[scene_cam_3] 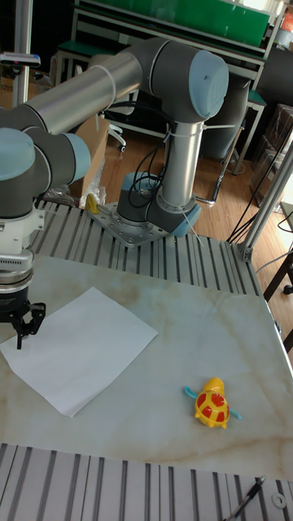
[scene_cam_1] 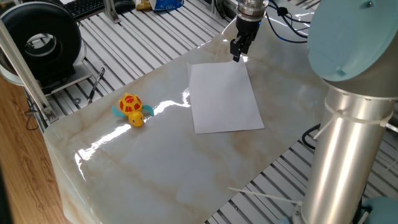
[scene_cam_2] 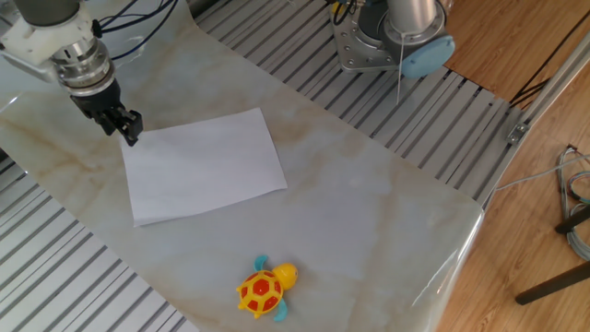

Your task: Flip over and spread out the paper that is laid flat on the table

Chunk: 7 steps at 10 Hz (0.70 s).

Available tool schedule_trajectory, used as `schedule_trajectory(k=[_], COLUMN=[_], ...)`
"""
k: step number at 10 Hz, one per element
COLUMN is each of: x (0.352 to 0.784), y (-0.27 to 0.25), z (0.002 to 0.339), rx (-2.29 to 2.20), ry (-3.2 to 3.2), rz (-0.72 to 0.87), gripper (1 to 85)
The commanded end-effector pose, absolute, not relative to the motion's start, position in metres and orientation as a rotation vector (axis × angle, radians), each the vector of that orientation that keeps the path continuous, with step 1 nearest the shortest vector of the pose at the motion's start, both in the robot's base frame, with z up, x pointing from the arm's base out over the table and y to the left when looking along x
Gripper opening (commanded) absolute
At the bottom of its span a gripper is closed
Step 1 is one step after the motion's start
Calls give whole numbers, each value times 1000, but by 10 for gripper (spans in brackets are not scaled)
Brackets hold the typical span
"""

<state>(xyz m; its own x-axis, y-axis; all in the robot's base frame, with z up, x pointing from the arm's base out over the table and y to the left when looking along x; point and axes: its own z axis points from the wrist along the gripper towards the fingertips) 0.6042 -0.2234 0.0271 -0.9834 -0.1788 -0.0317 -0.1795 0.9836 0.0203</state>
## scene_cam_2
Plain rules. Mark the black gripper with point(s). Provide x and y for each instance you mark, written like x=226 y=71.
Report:
x=99 y=103

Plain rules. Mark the white paper sheet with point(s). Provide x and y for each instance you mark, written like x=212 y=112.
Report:
x=198 y=170

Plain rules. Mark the yellow orange toy turtle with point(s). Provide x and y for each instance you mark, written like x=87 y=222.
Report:
x=260 y=292

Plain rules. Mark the marble pattern table mat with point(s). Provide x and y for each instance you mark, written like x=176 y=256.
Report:
x=332 y=212

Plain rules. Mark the white zip tie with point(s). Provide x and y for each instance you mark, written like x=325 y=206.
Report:
x=400 y=69

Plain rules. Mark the dark wooden chair leg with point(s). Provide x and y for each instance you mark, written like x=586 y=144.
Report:
x=574 y=220
x=553 y=283

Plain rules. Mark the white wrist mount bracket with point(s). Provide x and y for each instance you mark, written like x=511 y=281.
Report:
x=41 y=41

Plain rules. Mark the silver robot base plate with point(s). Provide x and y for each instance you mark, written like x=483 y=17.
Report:
x=350 y=50

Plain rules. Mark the metal corner bracket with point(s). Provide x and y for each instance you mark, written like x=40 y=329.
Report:
x=517 y=133

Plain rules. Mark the aluminium frame rail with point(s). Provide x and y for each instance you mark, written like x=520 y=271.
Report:
x=553 y=83

